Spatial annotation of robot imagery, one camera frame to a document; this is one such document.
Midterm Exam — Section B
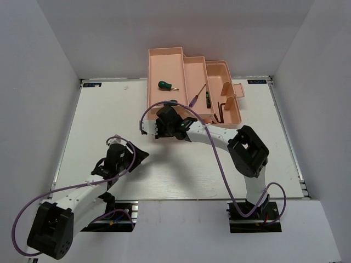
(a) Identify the green black screwdriver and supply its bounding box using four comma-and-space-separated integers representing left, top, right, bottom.
167, 100, 177, 105
206, 92, 211, 108

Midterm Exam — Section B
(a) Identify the blue red screwdriver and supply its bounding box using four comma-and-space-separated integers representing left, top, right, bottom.
189, 84, 206, 108

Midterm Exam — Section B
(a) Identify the stubby green screwdriver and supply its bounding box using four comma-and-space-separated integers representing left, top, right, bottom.
157, 81, 179, 91

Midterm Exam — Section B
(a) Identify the pink plastic tool box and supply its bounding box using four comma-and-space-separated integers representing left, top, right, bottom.
147, 47, 245, 128

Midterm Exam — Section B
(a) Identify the large brown hex key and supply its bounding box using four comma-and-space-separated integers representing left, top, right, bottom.
217, 102, 225, 123

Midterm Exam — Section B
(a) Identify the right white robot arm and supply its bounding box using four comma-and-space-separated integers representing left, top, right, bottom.
156, 105, 269, 219

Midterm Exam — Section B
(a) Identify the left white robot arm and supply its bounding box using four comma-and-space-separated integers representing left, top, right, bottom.
27, 142, 149, 260

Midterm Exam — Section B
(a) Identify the left blue label sticker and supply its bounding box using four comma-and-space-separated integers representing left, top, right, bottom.
83, 83, 102, 88

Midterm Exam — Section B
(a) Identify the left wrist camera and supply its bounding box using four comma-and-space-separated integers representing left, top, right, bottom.
105, 135, 128, 146

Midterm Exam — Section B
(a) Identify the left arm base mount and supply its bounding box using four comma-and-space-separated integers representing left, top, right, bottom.
82, 201, 138, 233

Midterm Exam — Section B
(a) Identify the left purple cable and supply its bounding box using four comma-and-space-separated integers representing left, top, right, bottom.
12, 134, 138, 257

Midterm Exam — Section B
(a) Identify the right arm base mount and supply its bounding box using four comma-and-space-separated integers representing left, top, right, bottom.
227, 202, 282, 233

